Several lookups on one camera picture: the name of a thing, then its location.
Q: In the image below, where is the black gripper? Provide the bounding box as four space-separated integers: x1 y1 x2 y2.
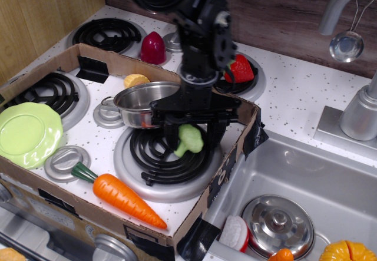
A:
150 82 241 151

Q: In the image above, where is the green toy broccoli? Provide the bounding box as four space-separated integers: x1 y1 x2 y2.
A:
174 124 204 157

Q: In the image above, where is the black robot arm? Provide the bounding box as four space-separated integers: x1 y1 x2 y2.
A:
133 0 240 150

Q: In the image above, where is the small steel pot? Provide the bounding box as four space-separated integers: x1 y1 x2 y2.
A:
101 81 180 129

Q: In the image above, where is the steel pot lid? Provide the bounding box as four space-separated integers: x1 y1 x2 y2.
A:
242 194 315 260

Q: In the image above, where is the front right stove burner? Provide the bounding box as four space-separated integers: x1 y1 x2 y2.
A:
114 128 223 203

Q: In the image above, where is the back right stove burner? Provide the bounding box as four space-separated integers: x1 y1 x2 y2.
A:
176 48 267 102

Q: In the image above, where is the red toy strawberry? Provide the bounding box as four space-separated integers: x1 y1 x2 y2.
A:
224 54 254 84

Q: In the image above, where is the yellow toy corn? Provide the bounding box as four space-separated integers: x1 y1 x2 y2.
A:
123 74 150 89

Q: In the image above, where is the grey middle stove knob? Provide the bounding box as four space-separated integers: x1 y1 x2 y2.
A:
93 96 124 129

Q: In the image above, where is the grey stove knob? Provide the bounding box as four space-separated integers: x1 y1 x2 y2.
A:
93 96 124 129
44 146 91 183
163 31 183 54

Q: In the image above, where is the dark red toy vegetable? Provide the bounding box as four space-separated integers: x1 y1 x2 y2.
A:
140 31 167 65

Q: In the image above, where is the grey back stove knob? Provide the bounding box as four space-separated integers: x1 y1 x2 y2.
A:
163 31 183 54

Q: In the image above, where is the orange toy carrot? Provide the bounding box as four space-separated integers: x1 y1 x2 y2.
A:
71 162 167 230

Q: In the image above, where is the white and red toy food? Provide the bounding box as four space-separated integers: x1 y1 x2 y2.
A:
219 216 249 252

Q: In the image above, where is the grey front stove knob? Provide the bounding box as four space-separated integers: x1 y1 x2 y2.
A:
44 146 91 183

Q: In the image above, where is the grey oven front knob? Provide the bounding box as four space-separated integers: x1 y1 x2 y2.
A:
92 234 138 261

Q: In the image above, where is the small orange toy fruit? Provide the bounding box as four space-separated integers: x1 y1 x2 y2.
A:
268 249 294 261

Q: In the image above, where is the grey sink faucet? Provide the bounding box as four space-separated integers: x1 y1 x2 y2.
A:
314 0 376 158

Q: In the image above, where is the grey sink basin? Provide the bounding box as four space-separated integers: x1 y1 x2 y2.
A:
205 133 376 260

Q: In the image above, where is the light green plate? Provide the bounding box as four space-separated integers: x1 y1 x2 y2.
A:
1 103 63 170

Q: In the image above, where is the hanging steel ladle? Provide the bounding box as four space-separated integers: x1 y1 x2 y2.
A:
329 0 375 63

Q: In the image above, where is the brown cardboard fence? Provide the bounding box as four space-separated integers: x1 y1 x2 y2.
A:
1 44 260 260

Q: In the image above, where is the orange toy pumpkin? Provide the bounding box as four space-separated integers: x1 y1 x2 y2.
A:
319 240 376 261

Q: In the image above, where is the orange toy at bottom left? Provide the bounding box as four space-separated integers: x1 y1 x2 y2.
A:
0 247 26 261

